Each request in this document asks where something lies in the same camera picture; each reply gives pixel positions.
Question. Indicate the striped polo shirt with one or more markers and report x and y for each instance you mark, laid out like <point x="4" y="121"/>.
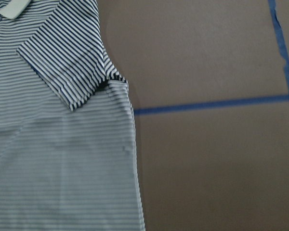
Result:
<point x="68" y="157"/>

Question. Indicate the brown paper table cover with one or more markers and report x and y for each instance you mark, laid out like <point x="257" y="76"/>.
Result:
<point x="211" y="106"/>

